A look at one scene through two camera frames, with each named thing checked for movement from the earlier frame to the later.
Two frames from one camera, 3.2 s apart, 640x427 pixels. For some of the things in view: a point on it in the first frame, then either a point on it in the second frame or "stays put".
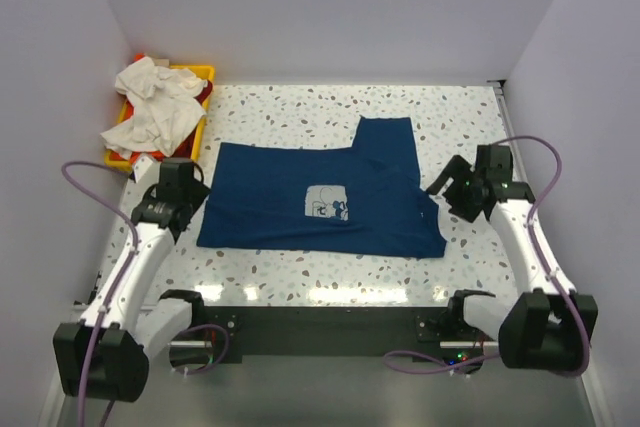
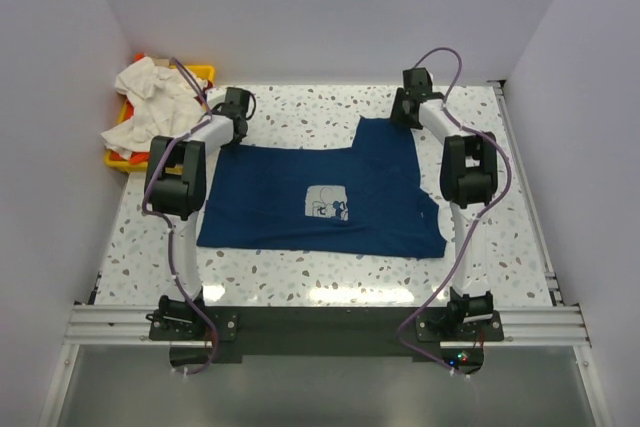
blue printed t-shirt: x=363 y=199 stays put
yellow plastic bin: x=125 y=164 stays put
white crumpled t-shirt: x=165 y=107 stays put
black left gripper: x=195 y=195 -> x=238 y=128
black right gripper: x=454 y=179 -> x=401 y=113
